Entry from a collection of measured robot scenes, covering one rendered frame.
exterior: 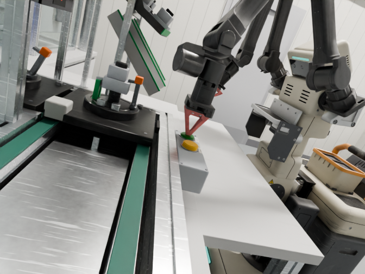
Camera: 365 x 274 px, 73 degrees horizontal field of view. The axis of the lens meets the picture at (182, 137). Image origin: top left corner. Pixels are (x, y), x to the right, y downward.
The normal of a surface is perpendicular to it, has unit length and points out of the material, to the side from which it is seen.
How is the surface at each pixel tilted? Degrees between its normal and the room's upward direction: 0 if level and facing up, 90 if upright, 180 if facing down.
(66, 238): 0
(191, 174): 90
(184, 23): 90
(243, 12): 64
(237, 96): 90
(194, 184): 90
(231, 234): 0
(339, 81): 72
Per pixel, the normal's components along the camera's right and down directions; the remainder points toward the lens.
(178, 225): 0.32, -0.89
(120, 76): 0.07, 0.37
